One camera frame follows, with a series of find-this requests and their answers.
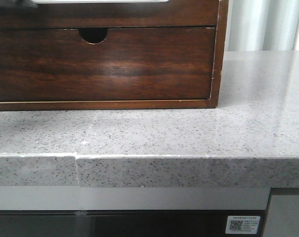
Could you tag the grey lower cabinet door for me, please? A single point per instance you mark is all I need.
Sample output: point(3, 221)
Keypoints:
point(282, 213)

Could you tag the white curtain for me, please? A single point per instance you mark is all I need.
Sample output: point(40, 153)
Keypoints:
point(255, 25)

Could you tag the dark wooden drawer cabinet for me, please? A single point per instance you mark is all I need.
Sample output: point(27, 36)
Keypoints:
point(26, 14)

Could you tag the black glass oven door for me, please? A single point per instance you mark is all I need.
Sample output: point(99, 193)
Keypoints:
point(121, 223)

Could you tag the white QR code sticker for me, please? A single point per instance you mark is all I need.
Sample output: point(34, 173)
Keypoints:
point(247, 225)

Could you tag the dark wooden drawer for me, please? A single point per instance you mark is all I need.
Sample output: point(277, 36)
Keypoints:
point(106, 64)

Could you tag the white tray on cabinet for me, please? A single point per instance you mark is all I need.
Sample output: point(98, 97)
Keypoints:
point(95, 1)

